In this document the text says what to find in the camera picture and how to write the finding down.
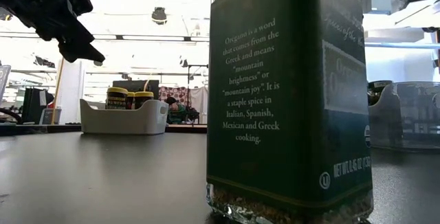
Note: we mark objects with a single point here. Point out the black ceiling dome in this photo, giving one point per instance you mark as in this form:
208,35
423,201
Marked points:
159,15

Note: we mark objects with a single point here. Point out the yellow-lid dark spice jar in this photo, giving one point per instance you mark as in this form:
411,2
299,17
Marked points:
131,100
117,100
144,100

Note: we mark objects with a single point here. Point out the person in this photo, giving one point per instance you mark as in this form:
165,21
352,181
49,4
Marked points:
175,109

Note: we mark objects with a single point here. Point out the red white patterned cloth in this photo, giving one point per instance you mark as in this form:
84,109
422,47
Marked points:
178,91

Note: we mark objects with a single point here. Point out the white pillar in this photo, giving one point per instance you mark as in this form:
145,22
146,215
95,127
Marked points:
74,90

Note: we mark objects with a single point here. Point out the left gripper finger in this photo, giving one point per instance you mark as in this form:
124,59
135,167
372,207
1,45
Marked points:
68,30
82,54

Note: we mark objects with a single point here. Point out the ceiling light strip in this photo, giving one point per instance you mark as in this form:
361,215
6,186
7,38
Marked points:
151,37

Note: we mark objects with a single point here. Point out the black monitor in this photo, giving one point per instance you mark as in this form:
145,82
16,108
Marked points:
137,84

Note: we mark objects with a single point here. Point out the small framed sign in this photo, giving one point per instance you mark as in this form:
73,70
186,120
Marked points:
48,117

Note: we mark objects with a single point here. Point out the white plastic bin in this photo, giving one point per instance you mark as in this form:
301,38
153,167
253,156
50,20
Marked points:
120,122

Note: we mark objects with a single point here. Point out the black box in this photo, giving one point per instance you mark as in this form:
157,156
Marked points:
32,107

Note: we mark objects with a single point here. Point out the smoky translucent plastic bin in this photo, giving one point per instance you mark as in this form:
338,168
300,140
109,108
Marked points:
412,121

